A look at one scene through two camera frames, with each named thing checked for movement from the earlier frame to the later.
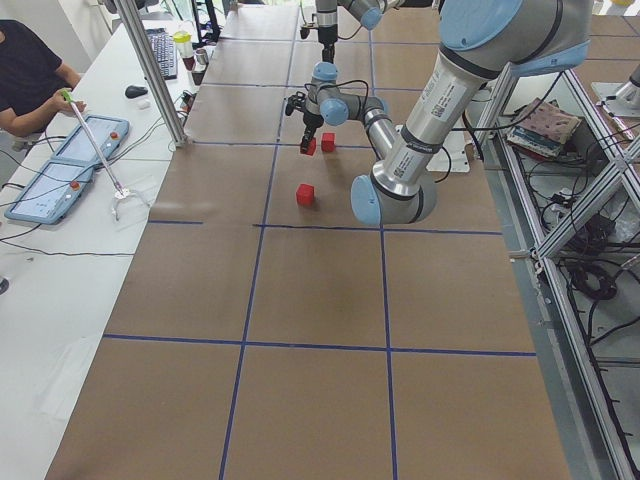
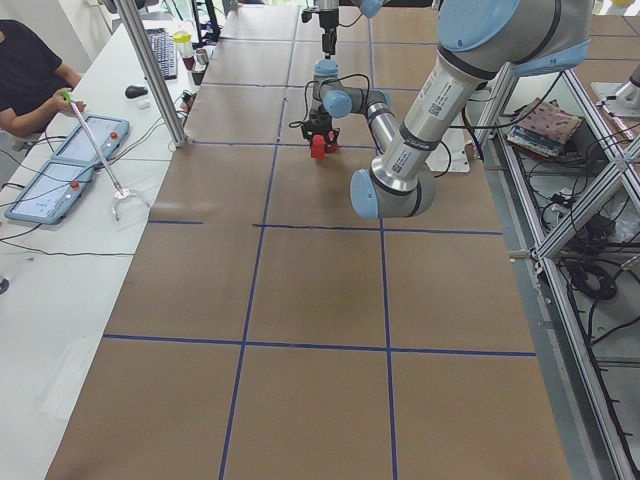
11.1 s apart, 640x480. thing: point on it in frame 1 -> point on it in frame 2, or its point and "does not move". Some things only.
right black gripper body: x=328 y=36 does not move
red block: x=328 y=142 does not move
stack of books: x=541 y=126 does not move
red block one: x=305 y=195 -> x=318 y=147
